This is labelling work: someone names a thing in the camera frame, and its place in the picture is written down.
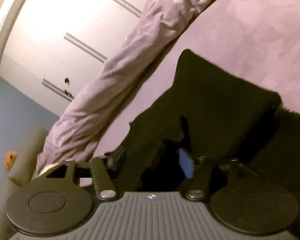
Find black knit garment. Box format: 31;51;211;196
111;50;300;237

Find grey padded headboard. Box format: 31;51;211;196
0;126;49;239

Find orange plush toy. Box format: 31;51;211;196
4;151;18;171

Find white wardrobe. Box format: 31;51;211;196
0;0;147;115

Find purple fleece bed cover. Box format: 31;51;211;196
78;0;300;188

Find rolled purple duvet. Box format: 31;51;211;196
36;0;213;173

